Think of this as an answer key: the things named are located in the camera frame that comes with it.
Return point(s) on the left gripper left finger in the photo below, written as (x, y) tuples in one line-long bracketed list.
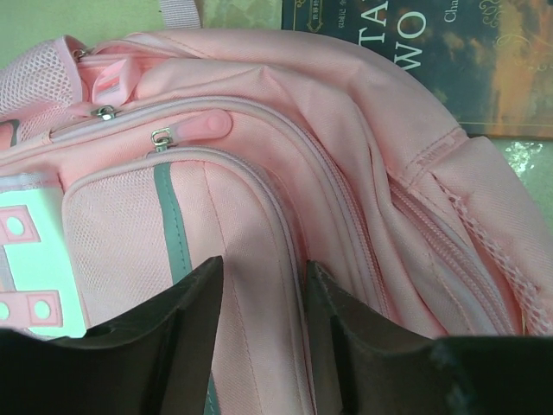
[(153, 359)]

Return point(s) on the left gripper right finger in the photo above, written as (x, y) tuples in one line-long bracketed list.
[(363, 363)]

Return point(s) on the pink student backpack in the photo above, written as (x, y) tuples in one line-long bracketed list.
[(126, 166)]

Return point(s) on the Tale of Two Cities book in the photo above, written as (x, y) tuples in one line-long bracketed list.
[(489, 62)]

